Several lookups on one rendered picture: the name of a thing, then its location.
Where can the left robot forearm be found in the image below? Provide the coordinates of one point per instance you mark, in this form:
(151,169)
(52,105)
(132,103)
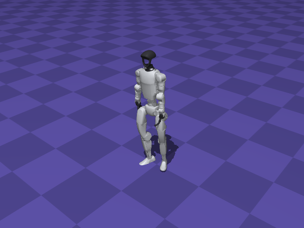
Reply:
(162,106)

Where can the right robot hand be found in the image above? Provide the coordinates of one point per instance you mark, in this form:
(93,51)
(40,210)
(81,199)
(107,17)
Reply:
(138,104)

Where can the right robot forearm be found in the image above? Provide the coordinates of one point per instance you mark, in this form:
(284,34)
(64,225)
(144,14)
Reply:
(138,96)

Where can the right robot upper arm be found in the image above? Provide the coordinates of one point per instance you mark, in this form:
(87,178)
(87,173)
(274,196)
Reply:
(138,85)

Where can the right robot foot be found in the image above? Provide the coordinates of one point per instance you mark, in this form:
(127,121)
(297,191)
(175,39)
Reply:
(147,161)

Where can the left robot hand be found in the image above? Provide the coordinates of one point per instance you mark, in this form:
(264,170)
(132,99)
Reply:
(160,117)

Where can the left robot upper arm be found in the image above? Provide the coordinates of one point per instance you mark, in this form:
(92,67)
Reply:
(161,78)

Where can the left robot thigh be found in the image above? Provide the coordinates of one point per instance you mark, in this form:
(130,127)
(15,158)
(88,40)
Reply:
(161,127)

